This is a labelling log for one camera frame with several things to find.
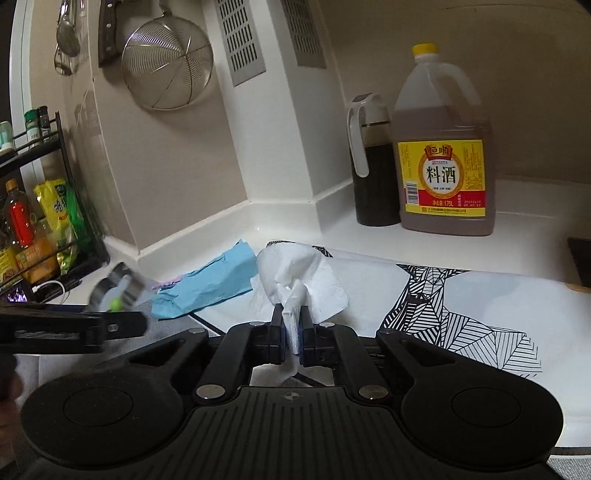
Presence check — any yellow green seasoning packet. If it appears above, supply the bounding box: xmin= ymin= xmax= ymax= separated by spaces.
xmin=33 ymin=180 xmax=94 ymax=274

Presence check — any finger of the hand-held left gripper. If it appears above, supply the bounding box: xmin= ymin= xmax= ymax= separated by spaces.
xmin=85 ymin=311 xmax=149 ymax=354

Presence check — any white cable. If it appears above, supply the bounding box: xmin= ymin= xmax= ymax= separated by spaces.
xmin=33 ymin=278 xmax=66 ymax=306

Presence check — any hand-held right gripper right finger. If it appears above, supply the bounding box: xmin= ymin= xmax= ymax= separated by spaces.
xmin=299 ymin=305 xmax=481 ymax=404

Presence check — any steel mesh strainer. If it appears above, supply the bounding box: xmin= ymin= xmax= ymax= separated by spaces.
xmin=121 ymin=8 xmax=215 ymax=112

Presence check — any cooking wine jug yellow cap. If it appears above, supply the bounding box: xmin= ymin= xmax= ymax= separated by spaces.
xmin=392 ymin=43 xmax=498 ymax=237

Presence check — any white mat black line print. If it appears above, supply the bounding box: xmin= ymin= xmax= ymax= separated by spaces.
xmin=194 ymin=239 xmax=591 ymax=462

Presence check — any grey vent grille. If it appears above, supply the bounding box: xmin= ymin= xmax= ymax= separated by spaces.
xmin=281 ymin=0 xmax=328 ymax=69
xmin=215 ymin=0 xmax=267 ymax=88

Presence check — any steel ladle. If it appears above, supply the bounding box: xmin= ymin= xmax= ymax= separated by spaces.
xmin=56 ymin=0 xmax=82 ymax=57

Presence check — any black stove top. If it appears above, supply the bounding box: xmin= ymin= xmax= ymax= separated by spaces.
xmin=568 ymin=237 xmax=591 ymax=285

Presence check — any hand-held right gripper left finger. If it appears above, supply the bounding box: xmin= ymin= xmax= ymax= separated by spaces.
xmin=108 ymin=305 xmax=284 ymax=407

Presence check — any black wire spice rack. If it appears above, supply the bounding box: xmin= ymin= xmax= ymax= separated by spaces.
xmin=0 ymin=111 xmax=112 ymax=298

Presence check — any oil bottle with red label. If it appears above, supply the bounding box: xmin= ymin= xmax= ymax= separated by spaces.
xmin=4 ymin=179 xmax=61 ymax=283

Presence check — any yellow label bottle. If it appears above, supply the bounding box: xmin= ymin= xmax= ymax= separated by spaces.
xmin=0 ymin=231 xmax=24 ymax=283

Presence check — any white paper tissue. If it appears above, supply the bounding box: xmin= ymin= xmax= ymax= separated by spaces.
xmin=249 ymin=242 xmax=350 ymax=387

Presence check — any dark oil dispenser white handle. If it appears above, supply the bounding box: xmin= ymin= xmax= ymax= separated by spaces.
xmin=347 ymin=93 xmax=402 ymax=227

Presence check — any silver metal can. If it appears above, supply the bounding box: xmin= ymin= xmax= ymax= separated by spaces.
xmin=89 ymin=262 xmax=149 ymax=315

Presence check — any blue cloth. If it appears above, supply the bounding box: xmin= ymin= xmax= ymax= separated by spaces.
xmin=151 ymin=239 xmax=257 ymax=320

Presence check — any cleaver with wooden handle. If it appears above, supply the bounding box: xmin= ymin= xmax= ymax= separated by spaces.
xmin=97 ymin=0 xmax=122 ymax=68

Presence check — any green cap spice shaker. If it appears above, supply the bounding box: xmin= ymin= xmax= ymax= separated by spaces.
xmin=24 ymin=109 xmax=43 ymax=145

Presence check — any steel skimmer spoon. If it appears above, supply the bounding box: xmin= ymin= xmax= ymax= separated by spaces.
xmin=53 ymin=44 xmax=75 ymax=77

